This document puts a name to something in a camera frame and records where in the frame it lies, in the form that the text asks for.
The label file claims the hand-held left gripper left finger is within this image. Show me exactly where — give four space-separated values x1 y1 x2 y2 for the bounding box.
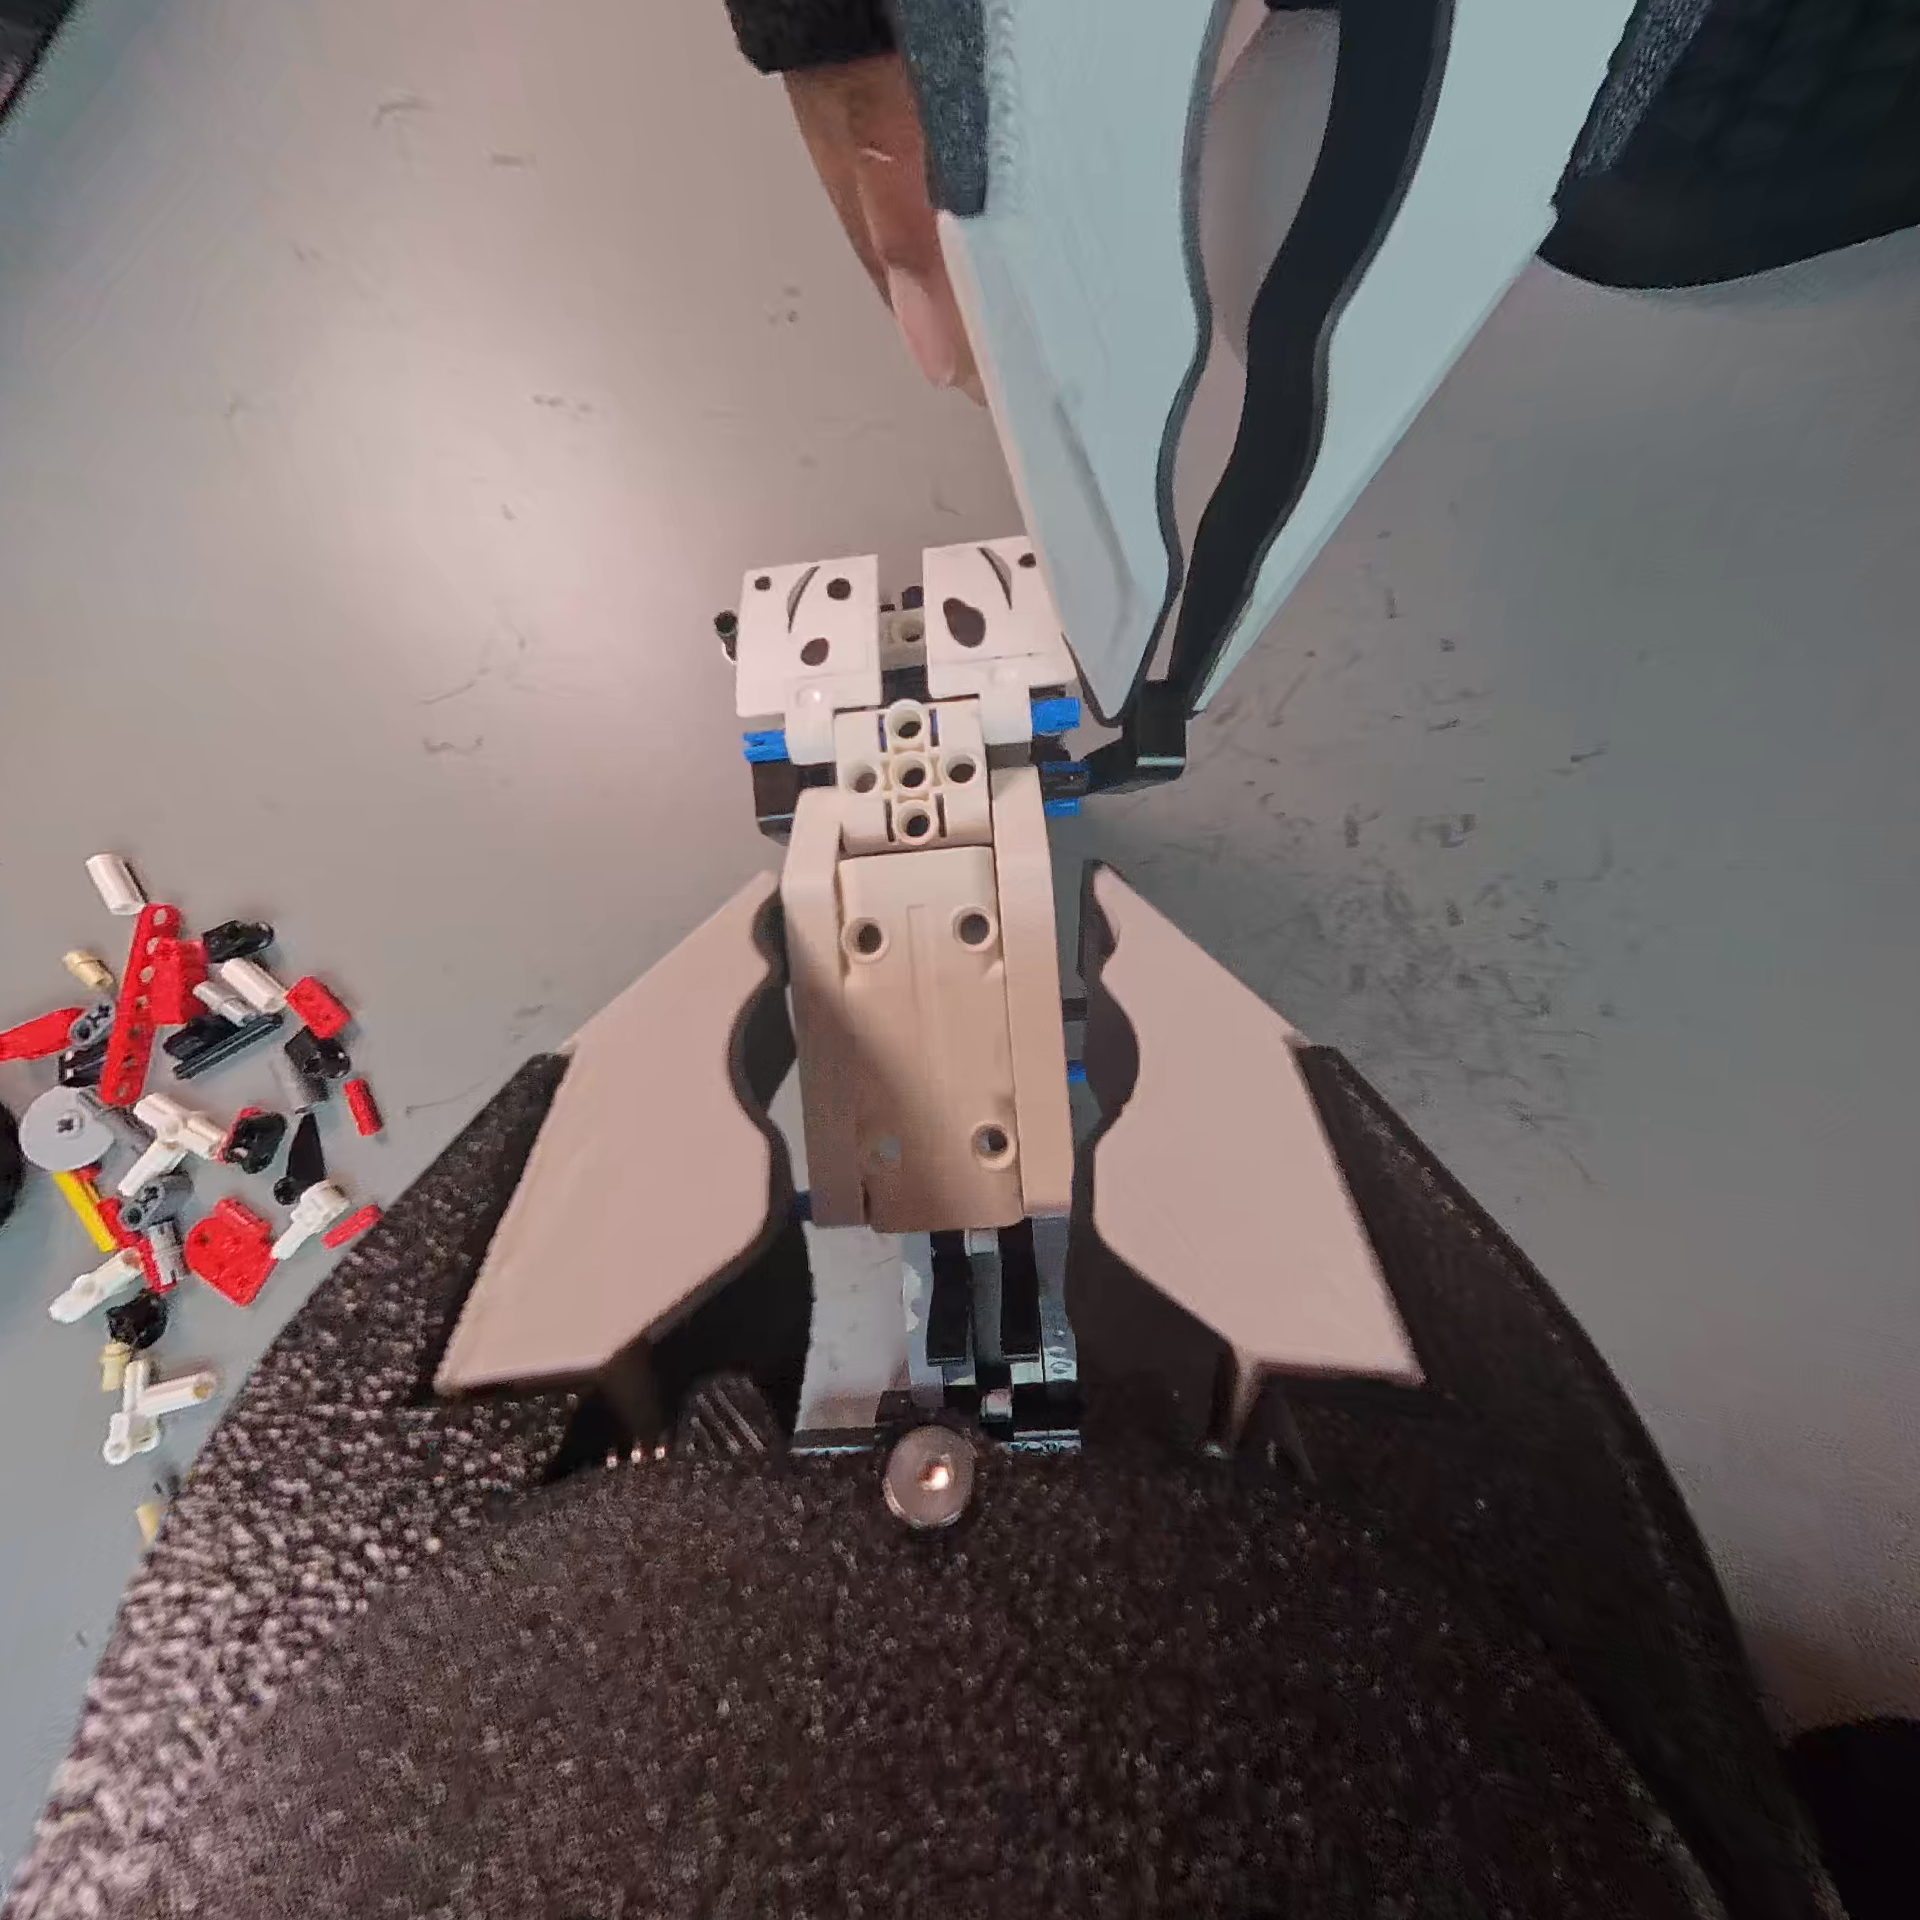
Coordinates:
431 870 792 1396

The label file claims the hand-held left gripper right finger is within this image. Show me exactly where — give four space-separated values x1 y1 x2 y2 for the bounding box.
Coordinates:
1072 862 1423 1454

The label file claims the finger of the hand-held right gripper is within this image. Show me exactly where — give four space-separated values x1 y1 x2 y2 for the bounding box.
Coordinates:
1168 0 1641 712
933 0 1248 729

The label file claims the white toy truck model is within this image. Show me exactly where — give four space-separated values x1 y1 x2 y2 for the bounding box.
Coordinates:
717 537 1092 1456

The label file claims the white curved panel brick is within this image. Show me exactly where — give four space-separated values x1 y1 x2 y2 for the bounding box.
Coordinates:
921 537 1078 704

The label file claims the black angled beam brick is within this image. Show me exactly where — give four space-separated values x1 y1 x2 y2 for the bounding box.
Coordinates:
1088 681 1191 793

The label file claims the grey desk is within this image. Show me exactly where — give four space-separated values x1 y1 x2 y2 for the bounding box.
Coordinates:
0 0 1920 1801

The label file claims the person's right hand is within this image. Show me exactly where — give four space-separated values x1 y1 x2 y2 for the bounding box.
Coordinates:
780 57 989 406

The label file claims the pile of red white bricks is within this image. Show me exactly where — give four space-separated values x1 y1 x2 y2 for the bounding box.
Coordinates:
0 852 386 1548

